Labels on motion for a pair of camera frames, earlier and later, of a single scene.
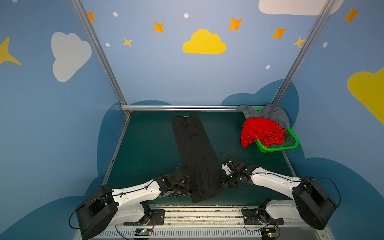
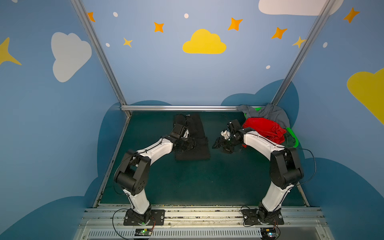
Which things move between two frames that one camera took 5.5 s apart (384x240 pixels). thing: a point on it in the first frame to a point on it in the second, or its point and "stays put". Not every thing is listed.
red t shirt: (268, 132) stays put
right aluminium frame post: (325, 10) stays put
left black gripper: (182, 182) to (188, 144)
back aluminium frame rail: (148, 108) stays put
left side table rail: (116, 150) stays put
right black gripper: (229, 177) to (223, 144)
